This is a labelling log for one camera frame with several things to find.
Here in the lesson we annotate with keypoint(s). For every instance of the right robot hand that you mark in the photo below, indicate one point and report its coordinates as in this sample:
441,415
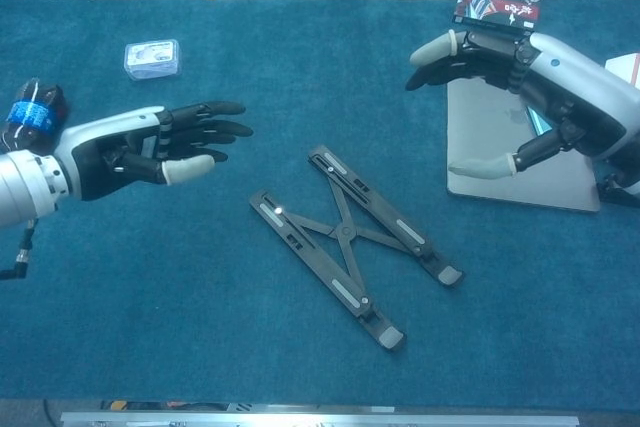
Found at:
575,82

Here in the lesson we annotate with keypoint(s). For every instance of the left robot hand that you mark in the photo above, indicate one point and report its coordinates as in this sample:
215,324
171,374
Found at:
110,147

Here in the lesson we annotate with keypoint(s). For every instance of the black folding laptop stand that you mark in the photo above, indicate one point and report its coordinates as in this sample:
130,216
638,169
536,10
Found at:
345,232

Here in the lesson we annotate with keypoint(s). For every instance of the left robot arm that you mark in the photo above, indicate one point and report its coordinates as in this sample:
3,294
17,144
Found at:
25,187

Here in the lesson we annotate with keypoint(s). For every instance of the grey laptop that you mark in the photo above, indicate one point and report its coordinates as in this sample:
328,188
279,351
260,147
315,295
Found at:
480,137

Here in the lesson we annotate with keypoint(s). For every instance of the light blue smartphone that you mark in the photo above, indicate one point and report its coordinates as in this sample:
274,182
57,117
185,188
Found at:
540,122

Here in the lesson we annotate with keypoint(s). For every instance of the white cardboard box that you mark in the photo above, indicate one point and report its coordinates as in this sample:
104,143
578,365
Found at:
627,67

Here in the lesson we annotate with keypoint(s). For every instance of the cola bottle blue label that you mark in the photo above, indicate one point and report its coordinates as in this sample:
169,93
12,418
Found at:
30,114

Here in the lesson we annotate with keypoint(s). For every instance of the clear plastic card box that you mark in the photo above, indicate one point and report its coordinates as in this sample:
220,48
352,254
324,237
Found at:
152,59

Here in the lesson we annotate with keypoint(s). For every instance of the red black small box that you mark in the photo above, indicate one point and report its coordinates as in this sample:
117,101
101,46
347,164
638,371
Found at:
490,7

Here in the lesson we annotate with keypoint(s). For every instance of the small black device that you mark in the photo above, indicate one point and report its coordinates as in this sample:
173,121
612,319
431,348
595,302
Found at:
620,192

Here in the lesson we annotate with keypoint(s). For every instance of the teal table cloth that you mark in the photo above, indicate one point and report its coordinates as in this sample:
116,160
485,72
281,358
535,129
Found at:
200,297

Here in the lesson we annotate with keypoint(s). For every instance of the aluminium profile rail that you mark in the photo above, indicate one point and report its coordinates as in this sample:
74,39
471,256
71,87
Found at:
320,419

